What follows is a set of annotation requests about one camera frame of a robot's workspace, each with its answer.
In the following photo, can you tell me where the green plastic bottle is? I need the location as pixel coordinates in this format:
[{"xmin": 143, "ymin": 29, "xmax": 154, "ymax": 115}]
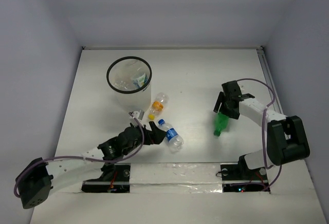
[{"xmin": 214, "ymin": 112, "xmax": 229, "ymax": 137}]

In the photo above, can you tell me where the blue label bottle blue cap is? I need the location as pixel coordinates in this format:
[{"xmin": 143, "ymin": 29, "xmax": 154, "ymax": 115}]
[{"xmin": 158, "ymin": 119, "xmax": 184, "ymax": 153}]

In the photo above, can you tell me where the orange label bottle yellow cap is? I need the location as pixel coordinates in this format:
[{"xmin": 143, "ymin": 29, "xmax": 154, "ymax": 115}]
[{"xmin": 148, "ymin": 92, "xmax": 169, "ymax": 121}]

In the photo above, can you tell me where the clear bottle green white label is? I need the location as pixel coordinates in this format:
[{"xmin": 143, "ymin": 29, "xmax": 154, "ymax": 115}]
[{"xmin": 131, "ymin": 72, "xmax": 148, "ymax": 89}]

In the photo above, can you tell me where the clear plastic bottle unlabeled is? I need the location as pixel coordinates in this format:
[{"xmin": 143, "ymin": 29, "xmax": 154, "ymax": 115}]
[{"xmin": 114, "ymin": 59, "xmax": 145, "ymax": 91}]

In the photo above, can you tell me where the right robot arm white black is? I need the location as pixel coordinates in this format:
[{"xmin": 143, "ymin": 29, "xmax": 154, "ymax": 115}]
[{"xmin": 214, "ymin": 80, "xmax": 310, "ymax": 179}]

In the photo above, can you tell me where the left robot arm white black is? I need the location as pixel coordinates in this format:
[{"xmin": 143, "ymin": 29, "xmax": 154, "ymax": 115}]
[{"xmin": 14, "ymin": 121, "xmax": 166, "ymax": 209}]

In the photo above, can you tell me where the white cylindrical bin black rim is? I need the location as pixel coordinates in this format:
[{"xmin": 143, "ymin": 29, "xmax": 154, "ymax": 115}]
[{"xmin": 106, "ymin": 56, "xmax": 153, "ymax": 112}]

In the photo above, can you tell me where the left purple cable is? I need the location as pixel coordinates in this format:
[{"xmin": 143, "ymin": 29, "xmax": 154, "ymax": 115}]
[{"xmin": 13, "ymin": 112, "xmax": 145, "ymax": 198}]

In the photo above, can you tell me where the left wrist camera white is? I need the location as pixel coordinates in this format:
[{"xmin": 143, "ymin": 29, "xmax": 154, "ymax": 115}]
[{"xmin": 129, "ymin": 109, "xmax": 144, "ymax": 120}]

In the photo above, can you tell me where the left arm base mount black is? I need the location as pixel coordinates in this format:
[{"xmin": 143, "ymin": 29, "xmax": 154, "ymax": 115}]
[{"xmin": 81, "ymin": 164, "xmax": 131, "ymax": 193}]

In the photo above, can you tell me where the aluminium rail right edge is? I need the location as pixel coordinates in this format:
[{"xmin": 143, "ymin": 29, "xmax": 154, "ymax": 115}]
[{"xmin": 257, "ymin": 46, "xmax": 299, "ymax": 160}]

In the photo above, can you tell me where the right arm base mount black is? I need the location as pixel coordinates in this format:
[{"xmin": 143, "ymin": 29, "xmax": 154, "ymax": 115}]
[{"xmin": 216, "ymin": 155, "xmax": 270, "ymax": 193}]

